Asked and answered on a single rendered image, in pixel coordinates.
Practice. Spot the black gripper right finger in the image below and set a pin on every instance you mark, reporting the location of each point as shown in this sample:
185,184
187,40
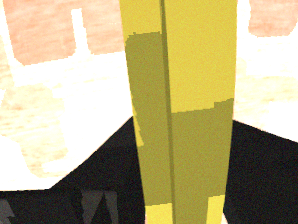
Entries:
262,181

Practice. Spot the yellow long bar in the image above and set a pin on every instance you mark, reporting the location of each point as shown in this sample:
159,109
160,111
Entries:
180,56

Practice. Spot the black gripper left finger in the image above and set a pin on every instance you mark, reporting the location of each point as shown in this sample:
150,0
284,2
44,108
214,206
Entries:
105,189

